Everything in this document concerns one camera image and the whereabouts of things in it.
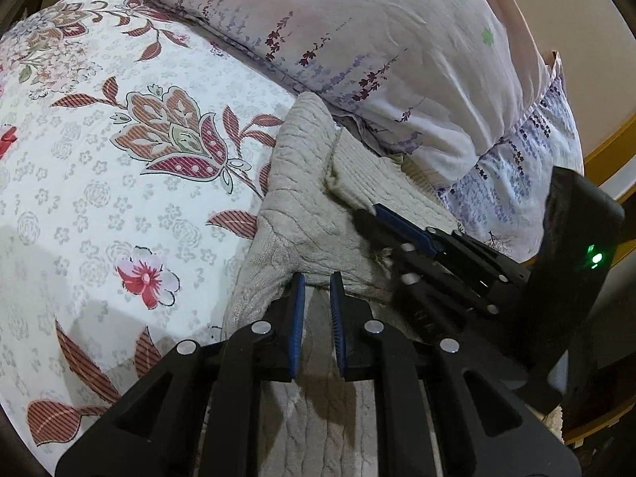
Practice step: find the wooden headboard shelf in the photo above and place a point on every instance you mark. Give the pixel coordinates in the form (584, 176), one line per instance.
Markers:
(585, 284)

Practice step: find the beige cable-knit sweater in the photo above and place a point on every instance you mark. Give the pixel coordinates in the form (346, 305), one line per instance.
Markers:
(320, 425)

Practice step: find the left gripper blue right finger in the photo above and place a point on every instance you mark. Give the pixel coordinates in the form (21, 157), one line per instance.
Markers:
(353, 353)

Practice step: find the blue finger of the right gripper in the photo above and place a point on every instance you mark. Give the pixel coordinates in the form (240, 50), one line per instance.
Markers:
(406, 230)
(380, 236)

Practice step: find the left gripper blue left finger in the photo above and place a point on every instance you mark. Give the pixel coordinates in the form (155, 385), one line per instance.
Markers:
(281, 355)

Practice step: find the white red floral bedsheet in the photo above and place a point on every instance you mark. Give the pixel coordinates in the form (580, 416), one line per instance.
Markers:
(134, 160)

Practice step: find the lilac floral pillow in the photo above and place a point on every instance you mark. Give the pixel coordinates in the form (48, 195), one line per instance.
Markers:
(457, 89)

